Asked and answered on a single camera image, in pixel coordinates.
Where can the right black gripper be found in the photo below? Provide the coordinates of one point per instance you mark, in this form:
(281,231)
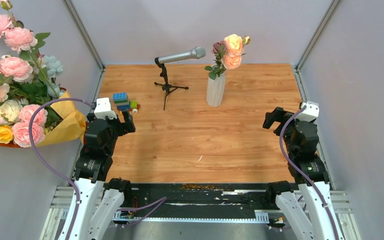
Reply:
(279,115)

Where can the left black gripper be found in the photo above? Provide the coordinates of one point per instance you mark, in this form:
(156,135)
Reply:
(125,127)

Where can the yellow flower bouquet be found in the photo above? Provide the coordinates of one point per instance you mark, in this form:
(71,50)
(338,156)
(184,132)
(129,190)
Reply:
(34,108)

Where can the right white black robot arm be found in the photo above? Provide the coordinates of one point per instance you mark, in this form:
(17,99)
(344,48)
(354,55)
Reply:
(298,140)

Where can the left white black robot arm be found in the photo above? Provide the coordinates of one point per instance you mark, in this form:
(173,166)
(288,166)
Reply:
(95,202)

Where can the white ribbed vase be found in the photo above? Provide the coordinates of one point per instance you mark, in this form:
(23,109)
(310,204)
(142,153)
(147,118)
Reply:
(215,90)

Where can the orange flowers in vase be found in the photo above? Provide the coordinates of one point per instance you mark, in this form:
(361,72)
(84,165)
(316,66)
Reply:
(228,55)

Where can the colourful toy block train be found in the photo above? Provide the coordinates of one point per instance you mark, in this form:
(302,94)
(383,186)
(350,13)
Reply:
(124,104)

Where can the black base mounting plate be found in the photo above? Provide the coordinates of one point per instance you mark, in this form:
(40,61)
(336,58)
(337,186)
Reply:
(201,200)

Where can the silver microphone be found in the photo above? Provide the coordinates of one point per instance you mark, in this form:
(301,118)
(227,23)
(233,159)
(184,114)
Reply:
(194,53)

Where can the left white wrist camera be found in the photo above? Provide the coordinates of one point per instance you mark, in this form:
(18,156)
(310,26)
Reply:
(103,109)

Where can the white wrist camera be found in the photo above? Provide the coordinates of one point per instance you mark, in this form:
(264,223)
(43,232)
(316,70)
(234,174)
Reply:
(103,109)
(309,111)

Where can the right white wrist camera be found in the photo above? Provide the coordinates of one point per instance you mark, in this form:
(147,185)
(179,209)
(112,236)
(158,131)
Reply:
(309,111)

